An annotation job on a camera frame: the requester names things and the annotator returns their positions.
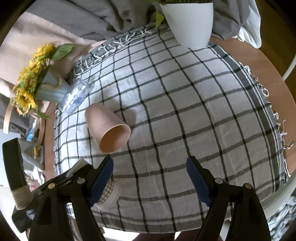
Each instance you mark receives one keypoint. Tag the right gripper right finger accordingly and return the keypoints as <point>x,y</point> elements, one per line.
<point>248,220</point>

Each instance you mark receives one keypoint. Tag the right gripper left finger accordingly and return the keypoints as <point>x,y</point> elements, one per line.
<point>100,182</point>

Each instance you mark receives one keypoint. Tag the patterned white paper cup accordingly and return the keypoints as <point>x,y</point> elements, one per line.
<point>109,197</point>

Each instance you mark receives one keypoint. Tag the pink plastic cup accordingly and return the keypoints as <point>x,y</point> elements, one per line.
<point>107,129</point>

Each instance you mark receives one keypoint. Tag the clutter of small desk items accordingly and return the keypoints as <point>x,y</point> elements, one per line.
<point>34,152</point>

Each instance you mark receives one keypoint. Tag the sunflower bouquet in blue vase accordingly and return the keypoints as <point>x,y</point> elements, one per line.
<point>31,78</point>

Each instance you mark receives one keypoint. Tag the clear plastic jar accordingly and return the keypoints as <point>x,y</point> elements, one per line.
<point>75,96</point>

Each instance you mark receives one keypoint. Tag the checkered grey tablecloth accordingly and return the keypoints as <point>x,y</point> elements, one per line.
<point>178,103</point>

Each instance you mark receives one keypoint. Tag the white hoop stand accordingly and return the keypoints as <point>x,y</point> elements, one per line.
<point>290,69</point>

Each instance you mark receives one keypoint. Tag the green plant in white pot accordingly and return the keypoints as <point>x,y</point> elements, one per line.
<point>191,22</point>

